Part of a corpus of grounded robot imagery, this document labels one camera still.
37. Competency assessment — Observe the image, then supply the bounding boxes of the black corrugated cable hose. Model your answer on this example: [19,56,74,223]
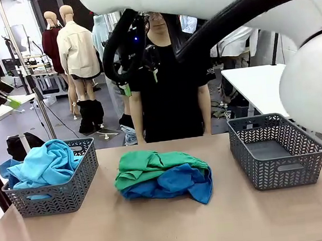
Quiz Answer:
[96,0,322,88]

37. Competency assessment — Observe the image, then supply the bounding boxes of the slanted metal pole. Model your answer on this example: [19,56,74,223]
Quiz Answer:
[0,0,58,145]

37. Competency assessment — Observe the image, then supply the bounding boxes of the black trousers on mannequin legs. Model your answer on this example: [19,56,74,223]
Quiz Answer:
[76,98,106,134]

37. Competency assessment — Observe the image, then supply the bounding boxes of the mannequin in cream jacket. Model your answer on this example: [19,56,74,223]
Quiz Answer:
[54,2,105,120]

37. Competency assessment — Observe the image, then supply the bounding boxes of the dark blue polo shirt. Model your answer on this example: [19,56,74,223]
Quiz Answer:
[119,161,216,212]

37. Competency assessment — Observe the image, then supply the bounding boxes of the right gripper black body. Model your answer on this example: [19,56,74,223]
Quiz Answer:
[120,42,148,74]

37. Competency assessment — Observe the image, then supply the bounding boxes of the grey woven-pattern plastic basket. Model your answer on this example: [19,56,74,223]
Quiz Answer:
[226,108,322,194]
[0,137,103,220]

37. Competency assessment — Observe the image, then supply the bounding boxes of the person's right forearm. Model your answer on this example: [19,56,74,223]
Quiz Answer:
[131,107,147,145]

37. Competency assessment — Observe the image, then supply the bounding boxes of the light blue terry garment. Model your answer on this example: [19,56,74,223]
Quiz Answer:
[4,137,86,191]

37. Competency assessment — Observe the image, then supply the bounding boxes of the bystander in light blue shirt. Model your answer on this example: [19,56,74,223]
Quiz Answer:
[179,13,199,35]

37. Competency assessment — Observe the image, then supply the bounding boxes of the mannequin in pale blue sweater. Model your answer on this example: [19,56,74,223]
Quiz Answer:
[89,13,113,64]

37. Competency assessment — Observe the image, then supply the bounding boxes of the thin black light stand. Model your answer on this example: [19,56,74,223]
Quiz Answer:
[1,33,33,97]

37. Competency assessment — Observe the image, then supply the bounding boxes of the tangled floor cables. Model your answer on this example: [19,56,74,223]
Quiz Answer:
[208,99,234,122]

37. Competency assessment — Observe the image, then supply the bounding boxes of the white board panel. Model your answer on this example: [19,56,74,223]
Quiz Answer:
[10,23,31,55]

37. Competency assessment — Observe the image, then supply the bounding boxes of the background metal workbench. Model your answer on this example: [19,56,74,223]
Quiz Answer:
[21,52,63,96]

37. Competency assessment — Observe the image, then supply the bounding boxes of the green cotton garment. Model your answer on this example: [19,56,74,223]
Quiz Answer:
[112,145,212,192]

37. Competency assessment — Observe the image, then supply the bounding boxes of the mannequin in maroon top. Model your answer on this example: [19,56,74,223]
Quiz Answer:
[39,10,67,80]

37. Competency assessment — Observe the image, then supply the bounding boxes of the large white table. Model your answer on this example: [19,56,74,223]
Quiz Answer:
[220,63,293,124]

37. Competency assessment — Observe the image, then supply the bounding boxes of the person in black t-shirt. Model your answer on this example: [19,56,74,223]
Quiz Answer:
[122,6,222,145]

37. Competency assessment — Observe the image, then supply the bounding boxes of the person's left forearm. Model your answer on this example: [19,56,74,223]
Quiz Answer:
[198,102,214,137]

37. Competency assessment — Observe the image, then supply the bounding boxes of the black tripod stand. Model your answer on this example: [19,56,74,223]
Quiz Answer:
[269,31,283,66]

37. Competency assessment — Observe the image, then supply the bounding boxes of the mannequin in white shirt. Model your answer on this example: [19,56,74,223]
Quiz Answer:
[209,24,263,71]

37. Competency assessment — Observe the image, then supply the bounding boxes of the black duffel bag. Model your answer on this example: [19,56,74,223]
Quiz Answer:
[228,93,252,120]

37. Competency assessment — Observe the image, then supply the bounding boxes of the black backpack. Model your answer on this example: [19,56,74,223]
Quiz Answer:
[6,130,47,163]

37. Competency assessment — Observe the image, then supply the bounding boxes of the blue denim jeans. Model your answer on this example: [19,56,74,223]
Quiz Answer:
[120,123,138,147]

